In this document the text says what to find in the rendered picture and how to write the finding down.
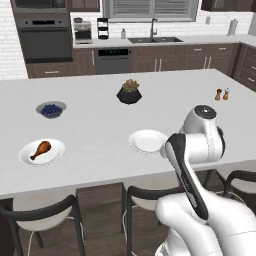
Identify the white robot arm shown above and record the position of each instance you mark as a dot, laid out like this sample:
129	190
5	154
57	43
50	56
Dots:
203	213

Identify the white plate with drumstick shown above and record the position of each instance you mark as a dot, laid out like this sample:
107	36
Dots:
53	155

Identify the brown chicken drumstick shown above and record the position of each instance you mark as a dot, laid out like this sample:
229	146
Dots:
42	148

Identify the grey bowl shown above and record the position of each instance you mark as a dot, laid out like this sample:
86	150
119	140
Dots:
41	107

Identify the white empty-looking plate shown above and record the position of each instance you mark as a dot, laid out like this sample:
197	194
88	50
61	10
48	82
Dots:
146	140

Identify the black plant pot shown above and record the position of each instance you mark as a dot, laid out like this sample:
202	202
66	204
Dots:
129	96

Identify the green and pink succulent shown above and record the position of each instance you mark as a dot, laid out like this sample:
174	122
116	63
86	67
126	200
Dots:
130	85

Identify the dark dishwasher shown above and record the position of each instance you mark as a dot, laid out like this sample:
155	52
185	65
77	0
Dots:
113	60

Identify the black and white chair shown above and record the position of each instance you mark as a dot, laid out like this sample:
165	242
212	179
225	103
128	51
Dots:
240	181
43	216
146	200

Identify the dark blue berries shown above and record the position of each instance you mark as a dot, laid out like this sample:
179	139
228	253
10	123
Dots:
51	109

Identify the brown base cupboards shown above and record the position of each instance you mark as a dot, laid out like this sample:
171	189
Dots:
176	58

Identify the black sink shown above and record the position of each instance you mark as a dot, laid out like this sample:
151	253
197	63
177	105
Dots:
155	40

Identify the white soap dispenser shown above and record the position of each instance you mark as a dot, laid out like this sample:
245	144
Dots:
123	34

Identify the brown pepper mill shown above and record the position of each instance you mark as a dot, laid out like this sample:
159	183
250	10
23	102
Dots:
218	95

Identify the black tiered stand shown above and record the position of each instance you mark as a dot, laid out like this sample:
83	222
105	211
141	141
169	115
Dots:
102	28

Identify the brown and white salt shaker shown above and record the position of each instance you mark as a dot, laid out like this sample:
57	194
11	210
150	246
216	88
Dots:
226	94

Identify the dark sink tap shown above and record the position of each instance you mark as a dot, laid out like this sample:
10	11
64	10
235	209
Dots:
153	27

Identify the silver coffee machine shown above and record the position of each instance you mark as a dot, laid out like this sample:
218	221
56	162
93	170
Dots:
83	32

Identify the window with blinds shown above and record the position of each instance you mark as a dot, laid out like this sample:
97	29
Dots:
150	9

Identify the brown side cupboards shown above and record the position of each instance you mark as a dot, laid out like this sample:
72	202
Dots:
246	66

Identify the microwave oven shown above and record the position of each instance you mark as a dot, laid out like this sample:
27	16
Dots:
39	4

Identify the black wall oven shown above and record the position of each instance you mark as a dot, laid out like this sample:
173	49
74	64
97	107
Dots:
44	41

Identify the brown wall cupboard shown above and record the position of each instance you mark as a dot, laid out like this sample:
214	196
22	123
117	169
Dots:
228	5
83	5

